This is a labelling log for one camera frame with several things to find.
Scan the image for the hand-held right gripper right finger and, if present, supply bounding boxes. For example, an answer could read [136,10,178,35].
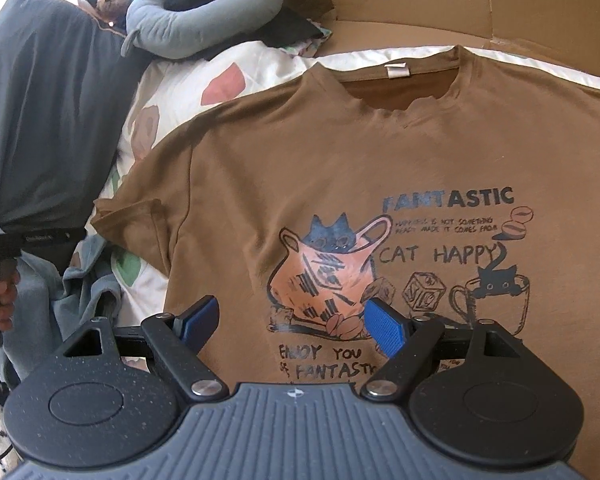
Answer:
[361,297,526,402]

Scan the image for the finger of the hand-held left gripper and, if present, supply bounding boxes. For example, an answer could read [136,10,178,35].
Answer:
[18,226,85,254]

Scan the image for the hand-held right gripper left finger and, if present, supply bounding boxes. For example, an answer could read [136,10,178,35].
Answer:
[62,296,229,402]

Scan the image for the brown printed t-shirt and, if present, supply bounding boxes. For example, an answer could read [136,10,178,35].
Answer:
[91,45,600,480]

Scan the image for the grey-blue cloth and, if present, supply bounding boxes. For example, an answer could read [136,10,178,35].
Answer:
[0,212,127,392]

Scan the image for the dark grey pillow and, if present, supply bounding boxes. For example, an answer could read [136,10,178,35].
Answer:
[0,0,152,233]

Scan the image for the bear print bedsheet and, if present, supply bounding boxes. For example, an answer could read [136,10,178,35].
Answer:
[62,39,600,341]

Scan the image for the brown teddy bear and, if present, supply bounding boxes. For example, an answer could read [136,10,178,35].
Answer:
[79,0,134,29]

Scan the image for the grey neck pillow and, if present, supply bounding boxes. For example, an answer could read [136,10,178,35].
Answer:
[121,0,286,59]

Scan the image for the patterned floral cloth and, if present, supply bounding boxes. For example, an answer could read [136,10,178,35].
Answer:
[284,34,332,59]

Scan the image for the black cloth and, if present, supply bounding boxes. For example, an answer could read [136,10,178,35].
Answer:
[200,4,327,62]

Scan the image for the brown cardboard sheet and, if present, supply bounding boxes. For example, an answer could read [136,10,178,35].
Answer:
[240,0,600,85]

